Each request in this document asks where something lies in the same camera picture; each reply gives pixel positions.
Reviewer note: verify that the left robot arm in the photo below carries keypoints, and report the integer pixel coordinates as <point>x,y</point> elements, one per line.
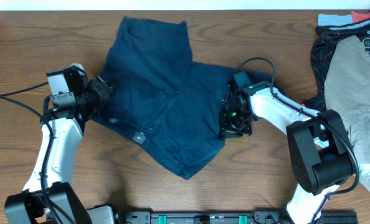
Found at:
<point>49,188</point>

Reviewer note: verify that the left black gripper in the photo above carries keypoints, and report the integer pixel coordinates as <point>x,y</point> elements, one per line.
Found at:
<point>106,90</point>

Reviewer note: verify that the dark blue denim shorts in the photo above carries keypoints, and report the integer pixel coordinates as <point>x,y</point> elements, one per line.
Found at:
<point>164,101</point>

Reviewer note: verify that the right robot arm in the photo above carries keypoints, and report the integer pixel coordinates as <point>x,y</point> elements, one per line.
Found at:
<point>320,153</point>

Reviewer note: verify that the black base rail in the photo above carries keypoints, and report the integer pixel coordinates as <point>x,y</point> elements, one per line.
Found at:
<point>200,217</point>

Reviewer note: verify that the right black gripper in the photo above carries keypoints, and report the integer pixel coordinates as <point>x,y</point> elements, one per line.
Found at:
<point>227,130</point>

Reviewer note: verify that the light blue cloth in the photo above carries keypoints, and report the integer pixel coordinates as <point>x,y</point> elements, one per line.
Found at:
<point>334,20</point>

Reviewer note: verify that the black patterned garment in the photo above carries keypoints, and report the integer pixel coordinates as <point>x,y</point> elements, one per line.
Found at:
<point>323,50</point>

